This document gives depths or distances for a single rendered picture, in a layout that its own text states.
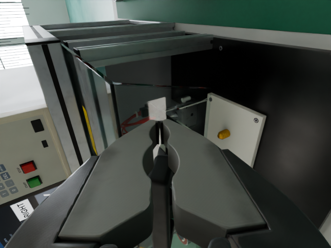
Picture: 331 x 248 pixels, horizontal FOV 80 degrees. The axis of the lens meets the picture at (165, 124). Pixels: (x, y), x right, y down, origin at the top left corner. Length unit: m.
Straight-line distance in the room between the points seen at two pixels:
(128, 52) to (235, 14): 0.23
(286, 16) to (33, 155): 0.50
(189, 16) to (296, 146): 0.39
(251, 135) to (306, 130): 0.10
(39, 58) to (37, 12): 6.31
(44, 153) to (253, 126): 0.41
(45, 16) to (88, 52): 6.33
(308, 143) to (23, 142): 0.49
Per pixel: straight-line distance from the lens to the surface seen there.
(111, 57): 0.37
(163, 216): 0.19
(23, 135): 0.43
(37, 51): 0.36
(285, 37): 0.41
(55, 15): 6.70
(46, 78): 0.37
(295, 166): 0.44
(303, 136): 0.40
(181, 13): 0.60
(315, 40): 0.39
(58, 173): 0.49
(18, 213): 0.54
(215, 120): 0.50
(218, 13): 0.50
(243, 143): 0.47
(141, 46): 0.38
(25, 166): 0.46
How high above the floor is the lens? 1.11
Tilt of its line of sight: 27 degrees down
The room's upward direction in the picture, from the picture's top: 109 degrees counter-clockwise
